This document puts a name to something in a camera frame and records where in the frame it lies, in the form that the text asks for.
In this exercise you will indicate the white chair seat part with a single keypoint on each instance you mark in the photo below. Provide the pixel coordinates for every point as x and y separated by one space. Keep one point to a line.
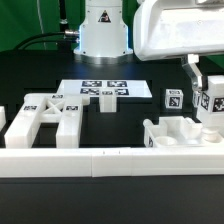
179 131

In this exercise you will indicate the small white center block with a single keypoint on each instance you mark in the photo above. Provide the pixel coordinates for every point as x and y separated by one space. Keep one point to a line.
107 101

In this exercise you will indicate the white fence wall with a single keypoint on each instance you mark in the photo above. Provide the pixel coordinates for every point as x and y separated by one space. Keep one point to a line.
2 117
105 162

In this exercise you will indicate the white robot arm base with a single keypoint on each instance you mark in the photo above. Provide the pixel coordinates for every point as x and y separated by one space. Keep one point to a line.
103 35

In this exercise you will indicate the white chair back frame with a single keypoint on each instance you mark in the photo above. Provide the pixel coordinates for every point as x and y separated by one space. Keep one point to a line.
64 110

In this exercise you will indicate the white left fence wall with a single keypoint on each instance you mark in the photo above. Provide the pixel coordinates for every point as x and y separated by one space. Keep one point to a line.
2 117

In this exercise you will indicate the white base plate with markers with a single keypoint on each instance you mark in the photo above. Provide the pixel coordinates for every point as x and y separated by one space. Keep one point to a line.
93 88

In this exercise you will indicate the white front fence wall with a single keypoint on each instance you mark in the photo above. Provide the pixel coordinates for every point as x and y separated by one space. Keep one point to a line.
105 162

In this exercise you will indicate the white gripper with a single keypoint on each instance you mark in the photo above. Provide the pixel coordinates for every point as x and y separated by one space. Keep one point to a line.
172 28

